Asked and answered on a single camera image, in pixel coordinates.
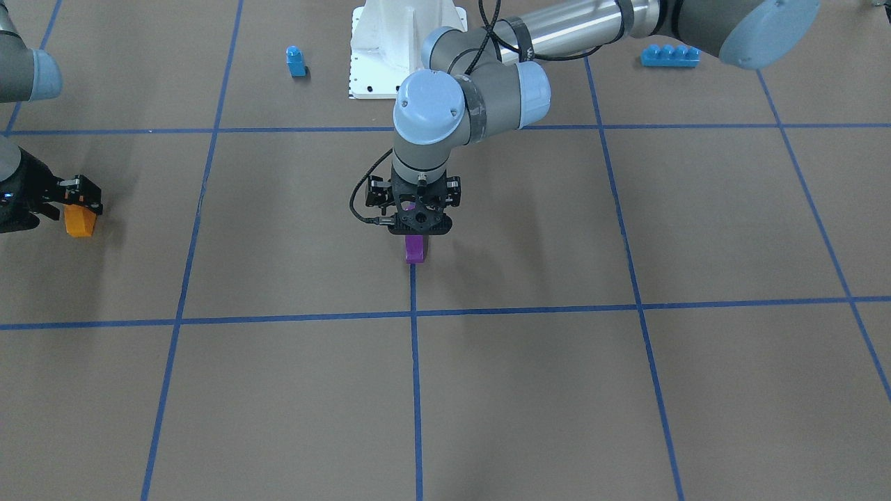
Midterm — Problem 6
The long blue toy brick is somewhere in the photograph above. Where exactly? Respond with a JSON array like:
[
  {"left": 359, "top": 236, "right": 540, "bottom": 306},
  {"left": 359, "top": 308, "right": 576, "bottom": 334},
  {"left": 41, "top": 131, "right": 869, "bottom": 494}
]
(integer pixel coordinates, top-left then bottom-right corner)
[{"left": 640, "top": 44, "right": 702, "bottom": 67}]

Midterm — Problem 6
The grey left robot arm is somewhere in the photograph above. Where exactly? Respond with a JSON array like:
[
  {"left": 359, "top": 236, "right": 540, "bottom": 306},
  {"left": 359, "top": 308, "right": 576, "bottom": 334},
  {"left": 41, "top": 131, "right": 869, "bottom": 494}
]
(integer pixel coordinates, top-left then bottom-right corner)
[{"left": 358, "top": 1, "right": 821, "bottom": 214}]

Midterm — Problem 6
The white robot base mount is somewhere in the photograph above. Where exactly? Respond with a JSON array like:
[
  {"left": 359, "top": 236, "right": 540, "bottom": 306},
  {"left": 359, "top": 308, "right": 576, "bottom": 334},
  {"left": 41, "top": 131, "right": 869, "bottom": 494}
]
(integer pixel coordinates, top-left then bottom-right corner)
[{"left": 348, "top": 1, "right": 467, "bottom": 100}]

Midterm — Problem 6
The purple trapezoid block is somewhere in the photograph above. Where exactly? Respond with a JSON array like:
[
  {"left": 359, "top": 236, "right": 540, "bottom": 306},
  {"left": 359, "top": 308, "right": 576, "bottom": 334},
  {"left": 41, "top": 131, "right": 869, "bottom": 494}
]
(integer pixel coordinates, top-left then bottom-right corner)
[{"left": 404, "top": 234, "right": 425, "bottom": 265}]

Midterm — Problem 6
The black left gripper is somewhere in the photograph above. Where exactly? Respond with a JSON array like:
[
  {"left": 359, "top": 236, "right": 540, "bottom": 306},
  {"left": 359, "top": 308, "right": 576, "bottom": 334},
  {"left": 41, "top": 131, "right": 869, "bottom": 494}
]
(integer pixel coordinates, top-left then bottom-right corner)
[{"left": 366, "top": 168, "right": 462, "bottom": 212}]

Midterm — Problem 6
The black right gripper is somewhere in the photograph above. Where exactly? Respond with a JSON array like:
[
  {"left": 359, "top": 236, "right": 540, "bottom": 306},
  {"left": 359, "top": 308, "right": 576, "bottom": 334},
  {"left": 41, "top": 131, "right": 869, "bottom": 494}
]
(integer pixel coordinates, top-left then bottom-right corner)
[{"left": 1, "top": 149, "right": 103, "bottom": 232}]

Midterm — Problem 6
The small blue toy block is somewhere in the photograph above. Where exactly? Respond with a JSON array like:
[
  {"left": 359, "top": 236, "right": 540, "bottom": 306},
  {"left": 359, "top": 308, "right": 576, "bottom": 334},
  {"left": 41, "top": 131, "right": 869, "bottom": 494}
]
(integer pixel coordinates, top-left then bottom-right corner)
[{"left": 285, "top": 45, "right": 308, "bottom": 77}]

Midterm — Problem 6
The orange trapezoid block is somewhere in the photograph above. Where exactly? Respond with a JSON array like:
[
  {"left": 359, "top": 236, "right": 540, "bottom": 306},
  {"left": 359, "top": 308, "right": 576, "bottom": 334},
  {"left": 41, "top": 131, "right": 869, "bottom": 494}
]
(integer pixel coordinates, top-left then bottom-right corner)
[{"left": 64, "top": 204, "right": 97, "bottom": 238}]

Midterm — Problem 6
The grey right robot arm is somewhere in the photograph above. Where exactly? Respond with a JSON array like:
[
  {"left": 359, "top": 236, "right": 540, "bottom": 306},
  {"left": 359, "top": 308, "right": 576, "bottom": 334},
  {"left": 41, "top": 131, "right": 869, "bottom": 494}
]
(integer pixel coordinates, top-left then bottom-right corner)
[{"left": 1, "top": 2, "right": 103, "bottom": 237}]

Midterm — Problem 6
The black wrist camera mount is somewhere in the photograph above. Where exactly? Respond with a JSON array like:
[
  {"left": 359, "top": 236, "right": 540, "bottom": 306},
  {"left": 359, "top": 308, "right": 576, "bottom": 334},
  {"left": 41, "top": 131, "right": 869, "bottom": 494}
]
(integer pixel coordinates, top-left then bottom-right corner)
[{"left": 388, "top": 196, "right": 452, "bottom": 235}]

